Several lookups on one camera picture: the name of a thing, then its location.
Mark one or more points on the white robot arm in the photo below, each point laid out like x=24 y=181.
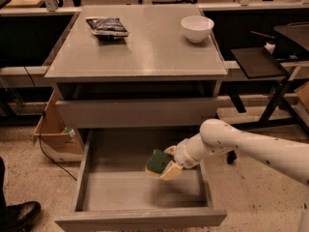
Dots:
x=216 y=137

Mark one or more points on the black shoe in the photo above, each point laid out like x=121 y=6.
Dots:
x=19 y=218

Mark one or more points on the black tray stand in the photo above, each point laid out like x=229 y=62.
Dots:
x=267 y=75

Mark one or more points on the open grey drawer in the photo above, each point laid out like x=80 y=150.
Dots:
x=115 y=193

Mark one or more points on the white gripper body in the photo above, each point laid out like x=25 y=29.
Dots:
x=181 y=156

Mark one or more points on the dark snack bag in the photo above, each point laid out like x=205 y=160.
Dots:
x=110 y=27

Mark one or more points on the green and yellow sponge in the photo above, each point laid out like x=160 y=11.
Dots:
x=157 y=163

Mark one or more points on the grey drawer cabinet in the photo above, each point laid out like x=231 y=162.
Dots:
x=152 y=78

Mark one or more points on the white bowl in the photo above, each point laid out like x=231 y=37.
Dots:
x=196 y=28

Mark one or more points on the cardboard box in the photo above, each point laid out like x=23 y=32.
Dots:
x=58 y=141

